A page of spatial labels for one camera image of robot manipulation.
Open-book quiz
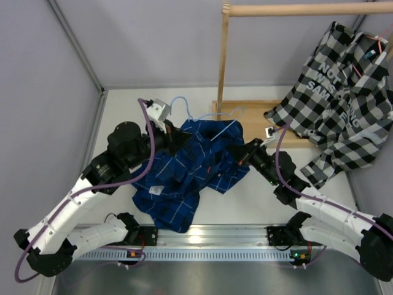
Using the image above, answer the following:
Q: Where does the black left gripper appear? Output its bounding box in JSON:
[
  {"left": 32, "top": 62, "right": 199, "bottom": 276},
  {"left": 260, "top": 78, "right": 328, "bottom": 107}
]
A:
[{"left": 125, "top": 119, "right": 192, "bottom": 170}]

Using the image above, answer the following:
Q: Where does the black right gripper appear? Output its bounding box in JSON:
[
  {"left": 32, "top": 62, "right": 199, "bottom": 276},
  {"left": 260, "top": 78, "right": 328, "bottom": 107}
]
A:
[{"left": 227, "top": 138, "right": 279, "bottom": 186}]

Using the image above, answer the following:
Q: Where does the blue plaid shirt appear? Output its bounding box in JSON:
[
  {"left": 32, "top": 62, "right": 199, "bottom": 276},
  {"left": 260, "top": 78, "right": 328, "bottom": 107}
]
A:
[{"left": 132, "top": 120, "right": 249, "bottom": 233}]

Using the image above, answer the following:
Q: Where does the light blue wire hanger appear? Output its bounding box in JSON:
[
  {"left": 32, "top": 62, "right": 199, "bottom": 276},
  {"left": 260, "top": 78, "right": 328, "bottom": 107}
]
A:
[{"left": 169, "top": 96, "right": 245, "bottom": 142}]

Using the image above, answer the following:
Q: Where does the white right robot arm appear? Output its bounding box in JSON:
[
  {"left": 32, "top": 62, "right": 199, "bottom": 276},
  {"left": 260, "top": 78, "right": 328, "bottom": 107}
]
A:
[{"left": 228, "top": 138, "right": 392, "bottom": 282}]

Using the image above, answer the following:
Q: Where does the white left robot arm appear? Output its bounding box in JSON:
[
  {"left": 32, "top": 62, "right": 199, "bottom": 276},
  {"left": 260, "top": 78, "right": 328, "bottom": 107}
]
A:
[{"left": 14, "top": 120, "right": 192, "bottom": 277}]

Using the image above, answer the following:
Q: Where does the black white checkered shirt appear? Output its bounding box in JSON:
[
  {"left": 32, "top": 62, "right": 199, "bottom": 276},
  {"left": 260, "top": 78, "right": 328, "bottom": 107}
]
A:
[{"left": 265, "top": 22, "right": 392, "bottom": 188}]

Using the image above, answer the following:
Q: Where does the wooden clothes rack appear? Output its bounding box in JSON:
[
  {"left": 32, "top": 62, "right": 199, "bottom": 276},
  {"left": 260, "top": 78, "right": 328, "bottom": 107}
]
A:
[{"left": 213, "top": 1, "right": 392, "bottom": 141}]

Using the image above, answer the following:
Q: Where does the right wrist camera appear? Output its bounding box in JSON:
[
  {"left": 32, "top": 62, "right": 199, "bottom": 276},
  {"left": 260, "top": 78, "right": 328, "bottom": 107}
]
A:
[{"left": 261, "top": 126, "right": 281, "bottom": 146}]

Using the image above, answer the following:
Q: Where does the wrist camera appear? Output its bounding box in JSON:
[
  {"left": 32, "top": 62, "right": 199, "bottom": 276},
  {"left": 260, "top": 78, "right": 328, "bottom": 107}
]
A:
[
  {"left": 261, "top": 126, "right": 281, "bottom": 146},
  {"left": 146, "top": 99, "right": 171, "bottom": 122}
]

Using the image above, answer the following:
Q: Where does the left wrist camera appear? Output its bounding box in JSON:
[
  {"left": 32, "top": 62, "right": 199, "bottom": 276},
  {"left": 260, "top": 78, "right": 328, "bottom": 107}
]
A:
[{"left": 146, "top": 99, "right": 171, "bottom": 122}]

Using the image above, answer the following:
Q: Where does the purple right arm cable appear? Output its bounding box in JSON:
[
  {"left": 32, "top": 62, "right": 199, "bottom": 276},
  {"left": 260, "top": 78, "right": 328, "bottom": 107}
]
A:
[{"left": 274, "top": 124, "right": 393, "bottom": 239}]

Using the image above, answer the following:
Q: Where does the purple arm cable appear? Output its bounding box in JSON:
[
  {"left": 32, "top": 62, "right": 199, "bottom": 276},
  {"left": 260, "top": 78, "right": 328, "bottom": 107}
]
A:
[
  {"left": 274, "top": 124, "right": 393, "bottom": 239},
  {"left": 15, "top": 98, "right": 155, "bottom": 283}
]

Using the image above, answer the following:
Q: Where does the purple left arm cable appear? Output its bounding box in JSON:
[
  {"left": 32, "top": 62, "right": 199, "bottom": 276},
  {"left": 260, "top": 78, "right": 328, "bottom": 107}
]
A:
[{"left": 15, "top": 98, "right": 155, "bottom": 283}]

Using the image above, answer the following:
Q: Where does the aluminium frame post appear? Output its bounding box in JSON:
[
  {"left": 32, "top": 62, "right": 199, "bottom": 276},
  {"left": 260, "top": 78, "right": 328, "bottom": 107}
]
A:
[{"left": 45, "top": 0, "right": 107, "bottom": 171}]

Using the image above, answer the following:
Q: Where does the aluminium mounting rail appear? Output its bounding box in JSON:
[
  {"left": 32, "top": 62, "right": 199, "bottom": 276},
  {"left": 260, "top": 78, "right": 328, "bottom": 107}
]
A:
[{"left": 70, "top": 223, "right": 380, "bottom": 247}]

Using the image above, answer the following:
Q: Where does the slotted grey cable duct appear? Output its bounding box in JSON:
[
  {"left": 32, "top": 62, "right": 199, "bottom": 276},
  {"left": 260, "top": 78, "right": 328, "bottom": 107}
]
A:
[{"left": 79, "top": 248, "right": 311, "bottom": 262}]

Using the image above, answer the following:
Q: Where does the pink wire hanger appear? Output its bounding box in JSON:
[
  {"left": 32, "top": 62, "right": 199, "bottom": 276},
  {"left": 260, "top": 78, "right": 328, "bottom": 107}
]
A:
[{"left": 361, "top": 24, "right": 392, "bottom": 60}]

